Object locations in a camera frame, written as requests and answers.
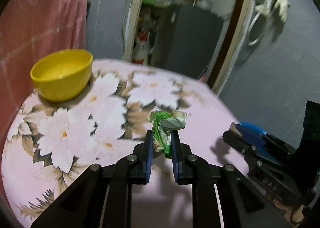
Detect green wrapper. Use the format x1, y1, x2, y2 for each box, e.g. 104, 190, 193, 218
146, 110, 187, 157

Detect right hand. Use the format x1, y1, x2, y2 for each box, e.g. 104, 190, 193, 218
272, 198, 311, 227

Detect blue plastic bucket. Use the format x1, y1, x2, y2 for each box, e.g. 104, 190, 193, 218
240, 121, 267, 135

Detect pink floral table cloth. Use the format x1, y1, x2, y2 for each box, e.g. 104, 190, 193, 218
1, 60, 248, 227

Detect grey washing machine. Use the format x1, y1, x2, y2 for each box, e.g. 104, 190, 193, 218
151, 5, 223, 79

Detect yellow plastic bowl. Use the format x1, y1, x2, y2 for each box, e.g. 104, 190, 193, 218
30, 49, 93, 102

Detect cream rubber gloves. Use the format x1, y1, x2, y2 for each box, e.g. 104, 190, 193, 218
255, 0, 291, 23

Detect red white sack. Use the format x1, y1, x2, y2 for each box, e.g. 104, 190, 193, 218
132, 29, 151, 65

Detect red plaid cloth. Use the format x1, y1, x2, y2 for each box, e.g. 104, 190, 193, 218
0, 0, 88, 149

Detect white hose loop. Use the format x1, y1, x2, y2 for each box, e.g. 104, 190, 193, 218
247, 13, 270, 46

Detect wooden door frame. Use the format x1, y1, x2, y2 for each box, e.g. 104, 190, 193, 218
123, 0, 254, 95

